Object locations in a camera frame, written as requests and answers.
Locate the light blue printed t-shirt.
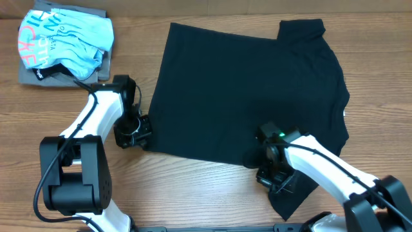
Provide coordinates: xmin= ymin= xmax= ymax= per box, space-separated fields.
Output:
xmin=17 ymin=8 xmax=114 ymax=80

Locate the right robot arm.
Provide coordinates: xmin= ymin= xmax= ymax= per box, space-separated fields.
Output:
xmin=256 ymin=122 xmax=411 ymax=231

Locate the grey folded garment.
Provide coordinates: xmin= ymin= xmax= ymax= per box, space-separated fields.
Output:
xmin=18 ymin=0 xmax=112 ymax=87

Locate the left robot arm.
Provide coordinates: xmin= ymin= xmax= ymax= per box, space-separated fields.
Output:
xmin=33 ymin=75 xmax=152 ymax=231

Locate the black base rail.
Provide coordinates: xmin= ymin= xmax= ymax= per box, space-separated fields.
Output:
xmin=132 ymin=223 xmax=302 ymax=232

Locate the black t-shirt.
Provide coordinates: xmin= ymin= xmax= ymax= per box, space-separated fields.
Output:
xmin=141 ymin=18 xmax=351 ymax=222

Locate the black garment with white print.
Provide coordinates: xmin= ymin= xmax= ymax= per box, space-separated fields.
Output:
xmin=32 ymin=64 xmax=73 ymax=81

